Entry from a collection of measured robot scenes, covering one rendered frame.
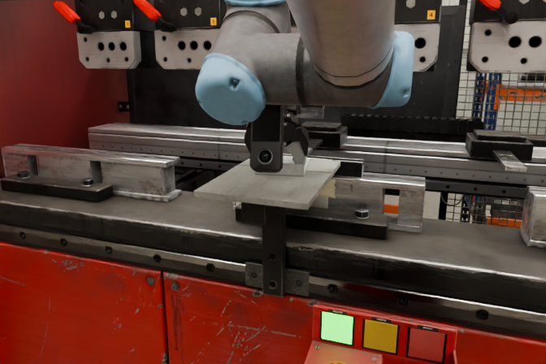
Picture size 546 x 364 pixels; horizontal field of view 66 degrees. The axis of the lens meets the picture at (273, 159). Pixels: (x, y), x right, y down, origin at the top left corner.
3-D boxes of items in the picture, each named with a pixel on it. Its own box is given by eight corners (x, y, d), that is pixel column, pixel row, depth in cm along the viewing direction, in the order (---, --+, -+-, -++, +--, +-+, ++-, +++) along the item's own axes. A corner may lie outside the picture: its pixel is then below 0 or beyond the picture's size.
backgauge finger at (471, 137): (478, 175, 79) (481, 148, 78) (465, 147, 103) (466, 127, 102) (552, 180, 75) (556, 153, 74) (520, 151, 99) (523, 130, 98)
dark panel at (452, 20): (130, 138, 161) (121, 17, 151) (133, 137, 163) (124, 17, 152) (449, 161, 125) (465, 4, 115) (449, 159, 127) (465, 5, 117)
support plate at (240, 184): (193, 197, 65) (192, 190, 64) (255, 159, 89) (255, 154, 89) (307, 210, 59) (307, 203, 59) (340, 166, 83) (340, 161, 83)
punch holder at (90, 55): (80, 68, 95) (71, -11, 91) (106, 67, 103) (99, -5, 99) (136, 68, 90) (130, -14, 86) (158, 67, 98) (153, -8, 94)
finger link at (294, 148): (317, 146, 77) (302, 113, 71) (314, 173, 74) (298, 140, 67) (301, 149, 78) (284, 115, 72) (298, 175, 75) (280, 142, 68)
